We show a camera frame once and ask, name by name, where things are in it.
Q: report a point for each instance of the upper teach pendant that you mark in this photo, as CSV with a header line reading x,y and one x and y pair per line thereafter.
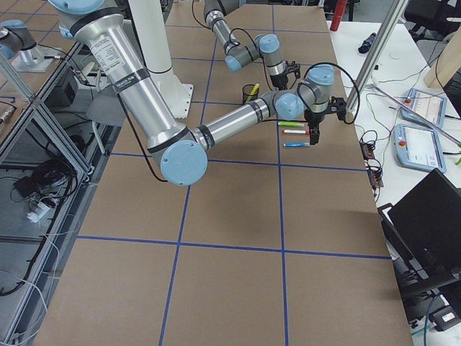
x,y
430,106

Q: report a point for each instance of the yellow highlighter pen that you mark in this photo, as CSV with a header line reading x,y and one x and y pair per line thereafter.
x,y
254,90

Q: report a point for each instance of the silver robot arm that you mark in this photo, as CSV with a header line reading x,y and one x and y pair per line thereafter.
x,y
179,151
240,48

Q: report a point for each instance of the green highlighter pen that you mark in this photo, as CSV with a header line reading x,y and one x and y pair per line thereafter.
x,y
291,124

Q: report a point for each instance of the blue marker pen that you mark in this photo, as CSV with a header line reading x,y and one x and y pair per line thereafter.
x,y
295,144

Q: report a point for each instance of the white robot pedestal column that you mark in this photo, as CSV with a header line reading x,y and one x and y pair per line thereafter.
x,y
149,25

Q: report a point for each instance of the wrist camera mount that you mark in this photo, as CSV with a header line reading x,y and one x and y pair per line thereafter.
x,y
338,106
293,68

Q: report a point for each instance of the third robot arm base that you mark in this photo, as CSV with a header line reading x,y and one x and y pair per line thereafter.
x,y
17,43

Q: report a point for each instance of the dark blue folded umbrella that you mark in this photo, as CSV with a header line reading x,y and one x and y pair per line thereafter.
x,y
367,43

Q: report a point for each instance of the red white marker pen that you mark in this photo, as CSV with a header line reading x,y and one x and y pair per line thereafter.
x,y
296,132

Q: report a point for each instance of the wooden beam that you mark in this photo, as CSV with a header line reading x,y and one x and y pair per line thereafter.
x,y
446,65

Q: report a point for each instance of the black laptop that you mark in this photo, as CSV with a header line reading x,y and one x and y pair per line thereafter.
x,y
423,227

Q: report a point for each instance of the teach pendant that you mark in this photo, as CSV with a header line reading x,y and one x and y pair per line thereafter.
x,y
430,106
418,148

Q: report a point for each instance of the lower teach pendant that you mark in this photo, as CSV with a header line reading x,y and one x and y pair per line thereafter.
x,y
418,148

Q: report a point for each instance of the black mesh pen cup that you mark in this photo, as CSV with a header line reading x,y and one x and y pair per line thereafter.
x,y
246,89

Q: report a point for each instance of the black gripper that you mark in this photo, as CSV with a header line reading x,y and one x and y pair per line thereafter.
x,y
278,80
311,120

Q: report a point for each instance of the aluminium frame post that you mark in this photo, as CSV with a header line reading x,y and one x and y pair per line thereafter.
x,y
383,34

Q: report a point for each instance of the orange electronics board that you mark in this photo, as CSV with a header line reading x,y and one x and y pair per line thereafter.
x,y
367,150

